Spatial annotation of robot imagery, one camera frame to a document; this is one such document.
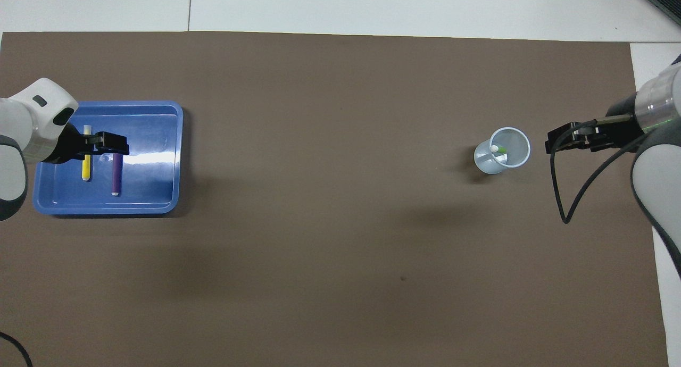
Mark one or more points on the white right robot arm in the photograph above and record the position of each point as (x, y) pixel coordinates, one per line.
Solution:
(659, 159)

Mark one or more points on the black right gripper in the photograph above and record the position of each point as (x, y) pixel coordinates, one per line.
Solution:
(617, 133)

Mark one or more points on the clear plastic cup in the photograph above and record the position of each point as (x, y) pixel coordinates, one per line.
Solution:
(492, 165)

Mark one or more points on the brown table mat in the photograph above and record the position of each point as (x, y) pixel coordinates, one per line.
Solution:
(340, 250)

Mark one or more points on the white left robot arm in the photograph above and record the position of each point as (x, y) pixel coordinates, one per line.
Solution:
(21, 122)

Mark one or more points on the blue plastic tray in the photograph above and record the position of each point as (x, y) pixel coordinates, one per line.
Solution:
(149, 186)

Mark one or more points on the yellow marker pen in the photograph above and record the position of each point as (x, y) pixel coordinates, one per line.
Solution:
(86, 167)

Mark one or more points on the green marker pen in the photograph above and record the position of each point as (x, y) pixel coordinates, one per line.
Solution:
(499, 150)

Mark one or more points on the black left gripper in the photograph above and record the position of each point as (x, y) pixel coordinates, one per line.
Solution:
(69, 146)

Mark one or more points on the purple marker pen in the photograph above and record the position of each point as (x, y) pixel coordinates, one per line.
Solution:
(116, 175)

